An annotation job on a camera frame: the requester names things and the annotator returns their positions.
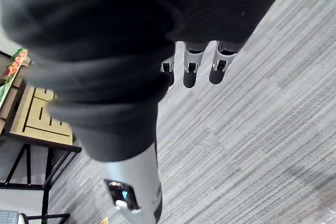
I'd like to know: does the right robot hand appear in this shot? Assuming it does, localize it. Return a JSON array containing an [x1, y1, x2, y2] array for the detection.
[[0, 0, 295, 224]]

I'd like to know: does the black metal frame table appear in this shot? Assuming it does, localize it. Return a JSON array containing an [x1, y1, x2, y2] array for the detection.
[[0, 50, 82, 224]]

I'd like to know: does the wooden slatted crate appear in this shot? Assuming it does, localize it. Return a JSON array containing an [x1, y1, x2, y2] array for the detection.
[[0, 77, 76, 146]]

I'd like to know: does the grey keyboard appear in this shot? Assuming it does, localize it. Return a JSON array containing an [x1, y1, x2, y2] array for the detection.
[[0, 209, 19, 224]]

